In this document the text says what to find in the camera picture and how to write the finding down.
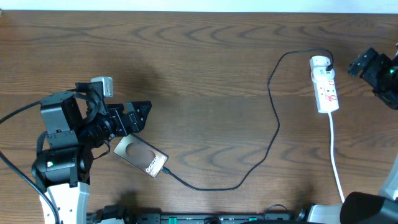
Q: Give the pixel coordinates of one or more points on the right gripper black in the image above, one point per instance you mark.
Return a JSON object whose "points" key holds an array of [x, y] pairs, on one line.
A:
{"points": [[381, 61]]}

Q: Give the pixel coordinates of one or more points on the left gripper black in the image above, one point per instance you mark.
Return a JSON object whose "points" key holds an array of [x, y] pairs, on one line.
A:
{"points": [[125, 120]]}

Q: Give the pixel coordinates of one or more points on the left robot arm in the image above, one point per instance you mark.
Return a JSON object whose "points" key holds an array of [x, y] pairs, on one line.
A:
{"points": [[78, 122]]}

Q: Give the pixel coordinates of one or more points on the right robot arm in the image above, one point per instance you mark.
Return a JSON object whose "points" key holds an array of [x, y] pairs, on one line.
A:
{"points": [[357, 207]]}

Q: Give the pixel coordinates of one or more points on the white charger plug adapter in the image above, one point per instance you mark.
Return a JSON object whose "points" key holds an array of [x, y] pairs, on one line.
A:
{"points": [[319, 61]]}

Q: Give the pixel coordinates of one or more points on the white power strip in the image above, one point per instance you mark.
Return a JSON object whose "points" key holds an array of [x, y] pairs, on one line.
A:
{"points": [[325, 90]]}

